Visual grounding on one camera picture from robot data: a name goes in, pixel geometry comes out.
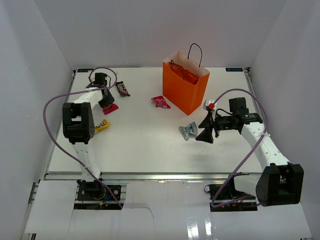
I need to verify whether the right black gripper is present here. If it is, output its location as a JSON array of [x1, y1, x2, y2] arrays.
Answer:
[[195, 111, 237, 144]]

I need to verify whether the red snack packet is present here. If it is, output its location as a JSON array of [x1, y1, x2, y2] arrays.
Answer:
[[102, 103, 119, 116]]

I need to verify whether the silver blue wrapper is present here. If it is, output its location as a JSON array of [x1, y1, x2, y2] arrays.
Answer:
[[178, 121, 198, 141]]

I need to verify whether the brown M&M's pack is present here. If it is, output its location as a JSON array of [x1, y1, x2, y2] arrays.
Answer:
[[115, 81, 131, 97]]

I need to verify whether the yellow M&M's pack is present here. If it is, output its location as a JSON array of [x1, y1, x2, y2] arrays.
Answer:
[[95, 119, 110, 133]]

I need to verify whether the pink candy packet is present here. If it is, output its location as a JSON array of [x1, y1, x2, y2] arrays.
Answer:
[[151, 95, 171, 109]]

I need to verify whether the orange chips bag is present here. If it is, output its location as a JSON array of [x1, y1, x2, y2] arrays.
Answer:
[[168, 60, 199, 85]]

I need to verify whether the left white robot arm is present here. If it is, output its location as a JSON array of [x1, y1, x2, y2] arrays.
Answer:
[[62, 72, 115, 183]]

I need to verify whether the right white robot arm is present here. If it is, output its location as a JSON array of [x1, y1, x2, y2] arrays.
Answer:
[[195, 97, 304, 207]]

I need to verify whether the orange paper bag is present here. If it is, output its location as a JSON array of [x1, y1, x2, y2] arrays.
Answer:
[[162, 50, 210, 116]]

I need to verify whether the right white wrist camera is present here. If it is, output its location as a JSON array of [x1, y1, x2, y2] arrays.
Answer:
[[203, 99, 215, 111]]

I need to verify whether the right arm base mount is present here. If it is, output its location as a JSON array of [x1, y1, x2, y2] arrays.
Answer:
[[209, 186, 258, 213]]

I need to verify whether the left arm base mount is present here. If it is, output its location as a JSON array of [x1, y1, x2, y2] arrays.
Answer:
[[73, 180, 123, 210]]

